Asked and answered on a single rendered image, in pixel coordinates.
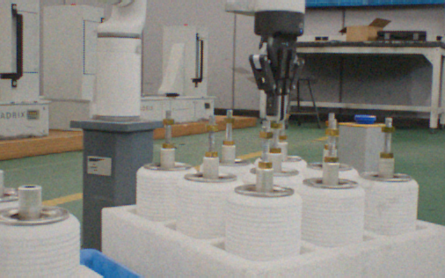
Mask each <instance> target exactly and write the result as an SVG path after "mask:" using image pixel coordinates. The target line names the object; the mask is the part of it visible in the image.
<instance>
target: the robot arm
mask: <svg viewBox="0 0 445 278"><path fill-rule="evenodd" d="M96 1H98V2H100V3H102V4H107V5H109V4H110V5H112V6H113V10H112V15H111V17H110V18H109V19H108V20H107V21H106V22H104V23H102V24H100V25H98V37H97V74H95V75H93V77H92V119H93V120H96V121H117V122H129V121H139V120H140V95H141V35H142V30H143V28H144V25H145V19H146V1H147V0H96ZM304 5H305V0H226V1H225V11H227V12H230V13H238V14H242V15H246V16H251V17H254V33H255V34H256V35H258V36H260V38H261V41H260V43H259V52H258V53H257V54H256V55H250V56H249V62H250V66H251V68H252V73H253V75H254V77H255V79H256V84H257V86H258V89H259V90H263V91H264V93H265V94H266V118H267V120H268V121H283V120H285V118H286V100H287V95H288V93H289V91H294V90H295V86H296V84H297V82H298V79H299V77H300V73H301V71H302V68H303V65H304V59H303V58H298V57H297V56H296V54H295V53H296V45H295V38H296V37H299V36H302V35H304ZM277 72H278V73H277ZM262 78H264V82H263V79H262ZM291 78H292V79H291ZM290 79H291V81H290V82H289V80H290Z"/></svg>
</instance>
